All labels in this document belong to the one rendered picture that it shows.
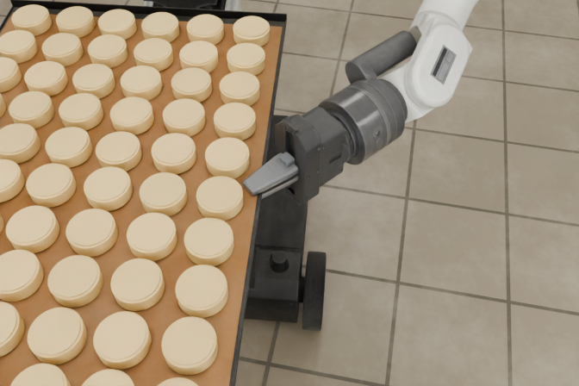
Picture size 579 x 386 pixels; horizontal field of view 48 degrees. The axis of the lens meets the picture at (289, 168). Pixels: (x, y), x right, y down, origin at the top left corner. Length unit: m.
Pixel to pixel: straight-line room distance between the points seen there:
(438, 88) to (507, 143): 1.45
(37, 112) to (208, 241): 0.29
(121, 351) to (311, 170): 0.28
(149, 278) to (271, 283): 0.95
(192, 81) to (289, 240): 0.92
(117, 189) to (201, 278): 0.15
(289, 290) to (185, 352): 0.99
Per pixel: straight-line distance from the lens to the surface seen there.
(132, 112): 0.79
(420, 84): 0.78
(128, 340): 0.62
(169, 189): 0.71
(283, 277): 1.57
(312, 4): 2.69
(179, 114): 0.78
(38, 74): 0.88
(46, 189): 0.74
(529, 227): 2.04
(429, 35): 0.81
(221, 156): 0.73
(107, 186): 0.72
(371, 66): 0.80
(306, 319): 1.62
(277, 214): 1.73
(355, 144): 0.76
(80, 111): 0.81
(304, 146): 0.69
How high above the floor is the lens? 1.57
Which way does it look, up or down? 50 degrees down
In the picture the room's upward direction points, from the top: straight up
